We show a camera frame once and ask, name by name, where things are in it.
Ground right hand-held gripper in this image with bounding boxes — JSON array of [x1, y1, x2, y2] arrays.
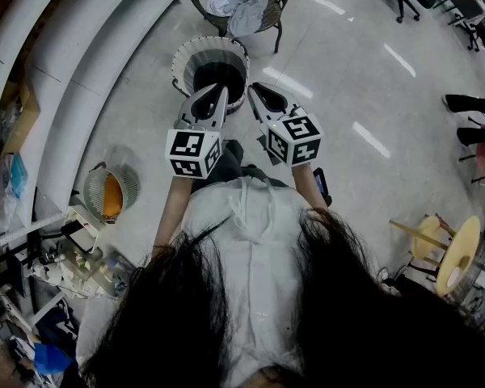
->
[[247, 82, 323, 167]]

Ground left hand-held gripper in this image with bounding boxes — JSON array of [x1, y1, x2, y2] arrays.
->
[[165, 83, 230, 180]]

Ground white slatted laundry basket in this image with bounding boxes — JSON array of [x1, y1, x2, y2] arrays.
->
[[171, 36, 251, 115]]

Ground grey clothes garment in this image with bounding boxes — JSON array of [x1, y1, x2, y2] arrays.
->
[[227, 0, 270, 38]]

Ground person's right forearm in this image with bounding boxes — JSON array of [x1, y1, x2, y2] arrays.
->
[[293, 162, 328, 212]]

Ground person's left forearm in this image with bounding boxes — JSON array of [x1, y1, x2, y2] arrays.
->
[[151, 174, 193, 258]]

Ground small slatted basket orange lining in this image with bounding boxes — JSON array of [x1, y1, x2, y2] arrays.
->
[[82, 162, 141, 224]]

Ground person's dark trousers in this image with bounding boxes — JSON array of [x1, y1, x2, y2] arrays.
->
[[201, 139, 292, 189]]

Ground black phone on hip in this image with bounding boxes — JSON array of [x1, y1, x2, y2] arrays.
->
[[313, 167, 333, 208]]

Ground brown wicker chair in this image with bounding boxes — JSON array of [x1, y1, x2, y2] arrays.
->
[[185, 0, 293, 54]]

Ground white metal shelving unit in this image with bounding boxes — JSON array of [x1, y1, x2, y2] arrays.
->
[[0, 0, 183, 254]]

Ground person's white shirt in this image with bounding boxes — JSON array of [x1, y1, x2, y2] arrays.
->
[[177, 175, 320, 379]]

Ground white square box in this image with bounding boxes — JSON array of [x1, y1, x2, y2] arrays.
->
[[64, 205, 102, 254]]

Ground brown cardboard box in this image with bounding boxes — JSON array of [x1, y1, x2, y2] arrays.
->
[[0, 81, 41, 157]]

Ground yellow round wooden stool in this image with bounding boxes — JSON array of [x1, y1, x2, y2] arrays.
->
[[390, 215, 482, 297]]

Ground blue plastic bag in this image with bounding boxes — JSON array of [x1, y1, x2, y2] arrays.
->
[[34, 342, 74, 375]]

